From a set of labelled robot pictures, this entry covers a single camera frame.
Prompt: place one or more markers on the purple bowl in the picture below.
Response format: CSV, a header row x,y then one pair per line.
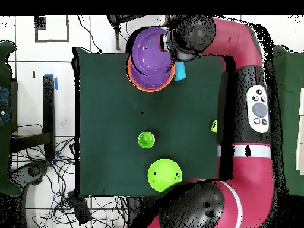
x,y
154,82
147,54

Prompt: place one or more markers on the blue cup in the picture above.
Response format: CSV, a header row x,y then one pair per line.
x,y
180,71

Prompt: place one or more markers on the orange bowl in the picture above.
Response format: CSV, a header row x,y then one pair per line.
x,y
130,76

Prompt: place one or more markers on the yellow-green cup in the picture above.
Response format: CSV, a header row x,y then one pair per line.
x,y
214,127

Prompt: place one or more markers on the green cup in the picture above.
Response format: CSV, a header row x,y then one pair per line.
x,y
146,140

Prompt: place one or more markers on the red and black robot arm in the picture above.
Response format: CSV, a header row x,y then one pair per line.
x,y
249,178

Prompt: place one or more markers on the dark green table cloth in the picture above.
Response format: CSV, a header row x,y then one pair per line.
x,y
106,154

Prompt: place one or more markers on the green bowl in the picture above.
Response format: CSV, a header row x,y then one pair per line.
x,y
161,173

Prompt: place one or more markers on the green cloth covered table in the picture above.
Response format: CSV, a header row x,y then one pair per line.
x,y
7,154
291,118

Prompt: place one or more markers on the white box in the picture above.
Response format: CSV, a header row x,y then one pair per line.
x,y
301,130

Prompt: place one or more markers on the person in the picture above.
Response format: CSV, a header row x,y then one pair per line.
x,y
4,106

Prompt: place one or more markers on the black power adapter box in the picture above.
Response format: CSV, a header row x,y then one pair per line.
x,y
79,209

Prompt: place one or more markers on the black camera tripod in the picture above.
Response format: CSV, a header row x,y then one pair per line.
x,y
117,35

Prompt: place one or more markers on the black table frame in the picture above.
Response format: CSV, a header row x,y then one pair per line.
x,y
48,106

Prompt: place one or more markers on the grey pedestal foot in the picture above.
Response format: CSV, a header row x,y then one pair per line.
x,y
34,171

